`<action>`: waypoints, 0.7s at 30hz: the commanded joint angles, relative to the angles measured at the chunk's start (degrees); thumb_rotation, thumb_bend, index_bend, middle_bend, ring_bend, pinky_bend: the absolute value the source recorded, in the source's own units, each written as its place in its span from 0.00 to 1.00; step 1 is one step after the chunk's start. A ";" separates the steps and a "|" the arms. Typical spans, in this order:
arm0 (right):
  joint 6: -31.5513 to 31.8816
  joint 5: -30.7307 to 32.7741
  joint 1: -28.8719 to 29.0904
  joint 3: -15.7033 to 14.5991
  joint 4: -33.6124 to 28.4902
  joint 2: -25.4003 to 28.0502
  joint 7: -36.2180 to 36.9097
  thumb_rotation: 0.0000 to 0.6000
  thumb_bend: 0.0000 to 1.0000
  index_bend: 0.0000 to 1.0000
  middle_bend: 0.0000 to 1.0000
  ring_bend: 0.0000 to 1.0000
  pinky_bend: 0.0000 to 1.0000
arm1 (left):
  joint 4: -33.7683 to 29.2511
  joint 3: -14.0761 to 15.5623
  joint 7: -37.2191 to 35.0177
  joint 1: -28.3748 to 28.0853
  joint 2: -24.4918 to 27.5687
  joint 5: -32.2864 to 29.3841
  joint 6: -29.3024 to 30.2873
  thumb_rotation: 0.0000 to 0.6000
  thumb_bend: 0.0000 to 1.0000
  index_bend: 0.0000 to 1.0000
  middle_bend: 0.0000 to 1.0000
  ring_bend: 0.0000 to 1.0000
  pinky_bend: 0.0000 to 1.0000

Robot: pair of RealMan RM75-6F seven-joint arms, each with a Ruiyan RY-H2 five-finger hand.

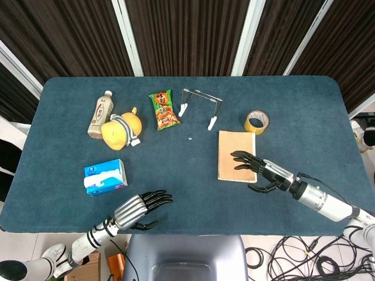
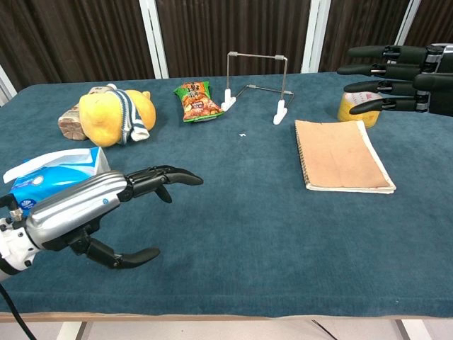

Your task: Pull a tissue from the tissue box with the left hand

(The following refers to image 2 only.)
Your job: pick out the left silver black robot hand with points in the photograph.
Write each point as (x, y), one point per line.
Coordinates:
(74, 209)

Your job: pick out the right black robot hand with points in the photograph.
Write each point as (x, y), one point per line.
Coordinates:
(407, 71)

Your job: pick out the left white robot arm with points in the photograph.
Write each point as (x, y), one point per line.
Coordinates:
(12, 248)

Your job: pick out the blue tissue box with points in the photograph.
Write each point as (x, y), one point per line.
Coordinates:
(53, 178)

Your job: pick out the yellow tape roll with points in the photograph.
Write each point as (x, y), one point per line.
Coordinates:
(354, 118)

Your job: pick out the brown snack package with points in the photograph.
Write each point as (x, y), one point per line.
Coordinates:
(70, 125)

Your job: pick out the yellow plush toy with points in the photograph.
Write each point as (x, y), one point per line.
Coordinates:
(101, 118)

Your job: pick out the brown spiral notebook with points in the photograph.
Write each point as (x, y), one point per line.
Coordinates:
(339, 156)

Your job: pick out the striped knitted scarf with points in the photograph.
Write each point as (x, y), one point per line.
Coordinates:
(128, 113)

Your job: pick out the white table leg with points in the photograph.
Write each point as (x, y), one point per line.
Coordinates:
(414, 331)
(70, 331)

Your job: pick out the blue table cloth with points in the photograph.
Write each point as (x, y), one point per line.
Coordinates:
(226, 230)

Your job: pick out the green orange snack bag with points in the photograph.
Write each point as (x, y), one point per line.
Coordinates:
(197, 102)

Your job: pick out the dark brown curtain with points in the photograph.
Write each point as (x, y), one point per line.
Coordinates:
(88, 35)

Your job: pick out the white frame post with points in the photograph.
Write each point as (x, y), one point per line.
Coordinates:
(6, 88)
(315, 35)
(407, 21)
(154, 35)

